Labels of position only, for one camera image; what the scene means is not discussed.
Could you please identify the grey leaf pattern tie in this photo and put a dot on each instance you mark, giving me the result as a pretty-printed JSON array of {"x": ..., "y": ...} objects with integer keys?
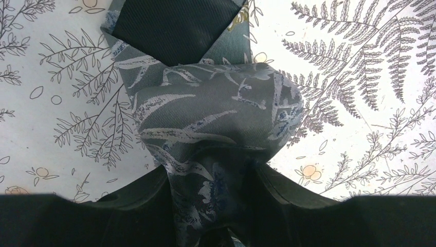
[{"x": 204, "y": 110}]

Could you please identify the floral tablecloth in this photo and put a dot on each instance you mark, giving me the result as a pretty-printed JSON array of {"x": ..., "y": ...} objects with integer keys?
[{"x": 366, "y": 70}]

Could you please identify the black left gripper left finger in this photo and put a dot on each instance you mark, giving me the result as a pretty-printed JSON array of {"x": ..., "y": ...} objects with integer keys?
[{"x": 139, "y": 214}]

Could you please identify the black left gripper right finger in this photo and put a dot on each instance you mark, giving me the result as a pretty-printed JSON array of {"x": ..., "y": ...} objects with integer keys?
[{"x": 284, "y": 213}]

